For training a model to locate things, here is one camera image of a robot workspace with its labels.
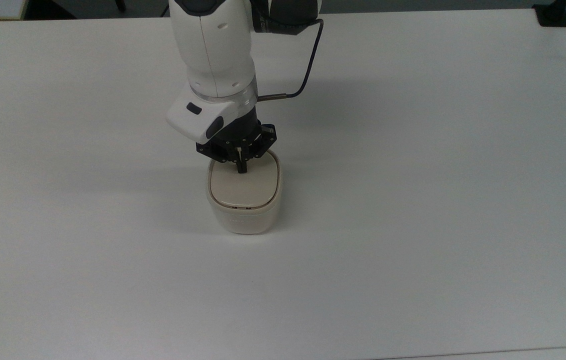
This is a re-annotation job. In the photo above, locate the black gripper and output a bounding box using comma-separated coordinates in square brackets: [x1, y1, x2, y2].
[195, 111, 278, 174]

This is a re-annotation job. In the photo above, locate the beige trash bin with lid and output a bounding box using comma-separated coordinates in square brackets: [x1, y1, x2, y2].
[205, 149, 283, 235]

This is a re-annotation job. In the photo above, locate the black table clamp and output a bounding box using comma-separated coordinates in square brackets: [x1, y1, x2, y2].
[532, 0, 566, 28]

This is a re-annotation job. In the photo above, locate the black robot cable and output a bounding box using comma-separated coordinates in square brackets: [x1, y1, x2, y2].
[257, 19, 325, 103]

